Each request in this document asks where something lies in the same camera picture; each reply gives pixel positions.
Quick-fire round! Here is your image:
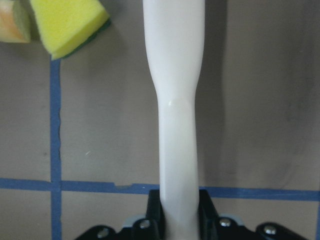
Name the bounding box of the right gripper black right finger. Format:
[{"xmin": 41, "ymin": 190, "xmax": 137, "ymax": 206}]
[{"xmin": 198, "ymin": 189, "xmax": 247, "ymax": 240}]

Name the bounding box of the beige hand brush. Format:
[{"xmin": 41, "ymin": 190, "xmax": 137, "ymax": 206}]
[{"xmin": 143, "ymin": 0, "xmax": 205, "ymax": 240}]

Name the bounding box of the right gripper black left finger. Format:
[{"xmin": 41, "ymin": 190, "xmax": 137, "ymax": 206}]
[{"xmin": 131, "ymin": 189, "xmax": 165, "ymax": 240}]

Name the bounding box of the yellow green sponge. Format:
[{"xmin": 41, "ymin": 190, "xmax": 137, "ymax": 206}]
[{"xmin": 30, "ymin": 0, "xmax": 110, "ymax": 60}]

